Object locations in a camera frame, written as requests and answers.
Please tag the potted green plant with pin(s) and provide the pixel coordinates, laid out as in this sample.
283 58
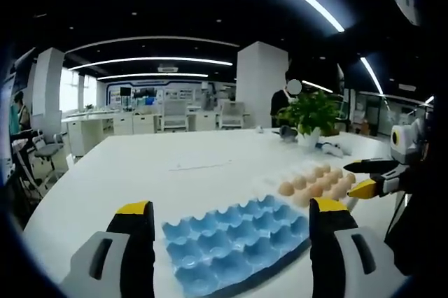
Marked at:
313 112

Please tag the white table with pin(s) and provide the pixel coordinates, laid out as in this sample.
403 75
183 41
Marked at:
157 172

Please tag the white office desk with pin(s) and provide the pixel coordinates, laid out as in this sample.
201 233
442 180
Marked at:
91 126

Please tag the grey object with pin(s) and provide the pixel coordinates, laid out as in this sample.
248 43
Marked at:
288 133

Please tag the group of brown eggs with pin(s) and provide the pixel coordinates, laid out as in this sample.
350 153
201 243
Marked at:
316 186

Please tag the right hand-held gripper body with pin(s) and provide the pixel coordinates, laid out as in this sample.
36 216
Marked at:
407 144

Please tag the white and blue object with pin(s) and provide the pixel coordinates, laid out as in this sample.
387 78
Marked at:
332 148

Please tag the blue egg tray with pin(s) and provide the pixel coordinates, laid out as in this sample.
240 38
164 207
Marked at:
231 242

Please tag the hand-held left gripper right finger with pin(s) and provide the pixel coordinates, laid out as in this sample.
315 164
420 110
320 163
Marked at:
332 242

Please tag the white mesh chair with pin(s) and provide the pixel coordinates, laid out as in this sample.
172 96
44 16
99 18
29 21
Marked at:
232 113
174 114

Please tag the grey office chair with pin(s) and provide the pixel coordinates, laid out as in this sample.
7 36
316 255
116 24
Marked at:
47 149

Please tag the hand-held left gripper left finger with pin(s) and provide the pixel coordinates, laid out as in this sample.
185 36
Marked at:
131 242

